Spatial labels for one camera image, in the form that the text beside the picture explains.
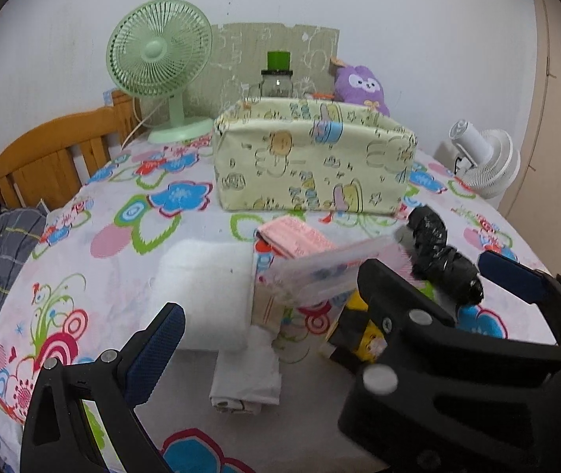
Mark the white fan cable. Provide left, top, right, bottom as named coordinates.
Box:
left=121, top=97, right=144, bottom=151

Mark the printed cardboard sheet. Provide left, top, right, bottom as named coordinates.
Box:
left=211, top=22, right=340, bottom=109

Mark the beige tissue pack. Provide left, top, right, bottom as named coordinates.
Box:
left=252, top=283, right=291, bottom=338

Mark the grey plastic bag roll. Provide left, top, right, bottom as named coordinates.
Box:
left=210, top=328, right=282, bottom=413

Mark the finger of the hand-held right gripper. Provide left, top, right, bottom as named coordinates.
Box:
left=356, top=259, right=459, bottom=353
left=477, top=250, right=561, bottom=346

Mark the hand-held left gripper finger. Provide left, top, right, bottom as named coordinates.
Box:
left=20, top=302, right=185, bottom=473

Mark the white desk fan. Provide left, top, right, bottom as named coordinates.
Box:
left=433, top=119, right=522, bottom=200

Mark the wooden bed headboard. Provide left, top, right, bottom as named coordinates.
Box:
left=0, top=89, right=143, bottom=210

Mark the clear plastic packet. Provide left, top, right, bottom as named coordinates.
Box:
left=255, top=235, right=409, bottom=306

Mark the yellow and black item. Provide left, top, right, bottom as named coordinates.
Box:
left=327, top=291, right=390, bottom=365

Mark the pink packet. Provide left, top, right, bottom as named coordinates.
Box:
left=255, top=216, right=337, bottom=259

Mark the purple plush toy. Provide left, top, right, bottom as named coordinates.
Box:
left=332, top=56, right=390, bottom=116

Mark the floral bedsheet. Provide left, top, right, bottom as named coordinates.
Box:
left=0, top=130, right=557, bottom=473

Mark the pale yellow printed storage box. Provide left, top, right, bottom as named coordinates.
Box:
left=212, top=96, right=419, bottom=218

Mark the white towel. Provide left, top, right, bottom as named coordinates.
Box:
left=138, top=239, right=254, bottom=353

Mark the green desk fan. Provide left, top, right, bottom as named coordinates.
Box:
left=106, top=0, right=214, bottom=145

